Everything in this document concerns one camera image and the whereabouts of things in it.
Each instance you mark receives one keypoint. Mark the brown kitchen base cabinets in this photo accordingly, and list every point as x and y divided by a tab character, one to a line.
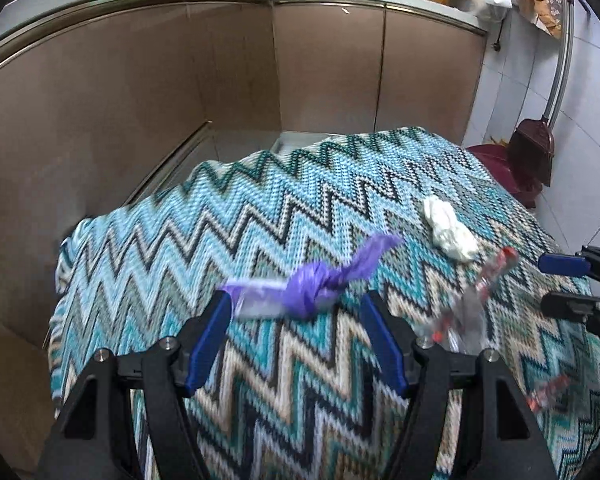
130	85

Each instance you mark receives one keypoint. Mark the crumpled white tissue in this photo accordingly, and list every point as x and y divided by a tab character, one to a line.
447	227

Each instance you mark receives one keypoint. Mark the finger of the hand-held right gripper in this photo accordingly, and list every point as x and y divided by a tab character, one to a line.
570	305
560	263

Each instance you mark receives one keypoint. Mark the purple plastic bag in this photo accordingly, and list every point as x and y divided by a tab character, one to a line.
315	285

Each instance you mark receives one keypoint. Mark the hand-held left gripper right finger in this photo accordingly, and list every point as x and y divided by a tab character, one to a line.
385	345

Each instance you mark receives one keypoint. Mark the maroon dustpan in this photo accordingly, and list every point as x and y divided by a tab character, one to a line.
495	165

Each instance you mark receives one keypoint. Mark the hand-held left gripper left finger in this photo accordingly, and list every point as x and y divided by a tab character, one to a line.
207	345

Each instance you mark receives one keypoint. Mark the zigzag knitted blanket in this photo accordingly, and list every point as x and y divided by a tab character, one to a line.
280	220

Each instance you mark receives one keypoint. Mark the small clear red-printed wrapper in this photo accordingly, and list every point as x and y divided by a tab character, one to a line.
547	394

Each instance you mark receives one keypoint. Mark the long clear red-printed wrapper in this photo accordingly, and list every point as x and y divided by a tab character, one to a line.
500	265

